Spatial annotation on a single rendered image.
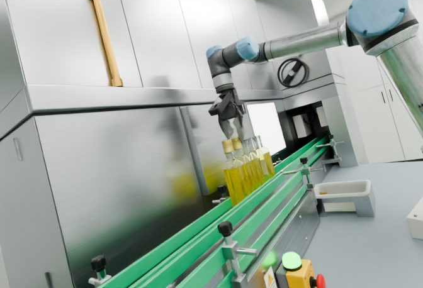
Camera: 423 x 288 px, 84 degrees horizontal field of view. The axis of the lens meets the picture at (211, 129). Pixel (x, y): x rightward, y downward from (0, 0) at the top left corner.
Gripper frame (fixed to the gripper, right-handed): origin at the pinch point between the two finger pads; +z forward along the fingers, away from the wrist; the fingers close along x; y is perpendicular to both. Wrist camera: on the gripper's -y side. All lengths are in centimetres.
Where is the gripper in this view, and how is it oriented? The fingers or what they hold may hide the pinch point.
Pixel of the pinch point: (235, 139)
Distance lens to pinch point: 87.3
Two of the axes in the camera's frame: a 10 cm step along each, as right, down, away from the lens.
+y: 5.8, -1.3, 8.0
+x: -7.7, 2.2, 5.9
